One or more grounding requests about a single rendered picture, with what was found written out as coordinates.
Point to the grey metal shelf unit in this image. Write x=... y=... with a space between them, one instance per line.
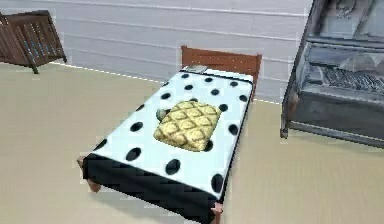
x=333 y=106

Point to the white black-dotted bed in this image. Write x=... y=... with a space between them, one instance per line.
x=186 y=160

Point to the dark grey keyboard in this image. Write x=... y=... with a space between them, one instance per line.
x=353 y=80

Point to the dark brown slatted furniture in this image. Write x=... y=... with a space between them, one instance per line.
x=28 y=40

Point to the small grey-green ball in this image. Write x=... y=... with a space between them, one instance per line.
x=161 y=114

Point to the grey flat book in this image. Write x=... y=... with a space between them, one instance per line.
x=196 y=69

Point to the yellow quilted pillow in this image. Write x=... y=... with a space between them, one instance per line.
x=188 y=126

